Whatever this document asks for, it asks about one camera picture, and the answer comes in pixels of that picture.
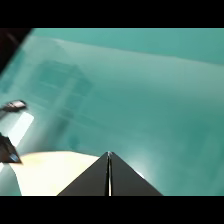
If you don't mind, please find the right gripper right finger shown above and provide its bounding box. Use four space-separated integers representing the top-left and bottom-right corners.
109 151 164 197

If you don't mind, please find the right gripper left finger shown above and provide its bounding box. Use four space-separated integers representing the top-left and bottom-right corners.
57 151 110 197

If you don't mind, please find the cream garment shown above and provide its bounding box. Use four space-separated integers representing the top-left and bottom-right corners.
0 150 145 197

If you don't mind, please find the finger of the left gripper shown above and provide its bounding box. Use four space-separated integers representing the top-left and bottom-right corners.
0 132 23 165
0 99 28 114

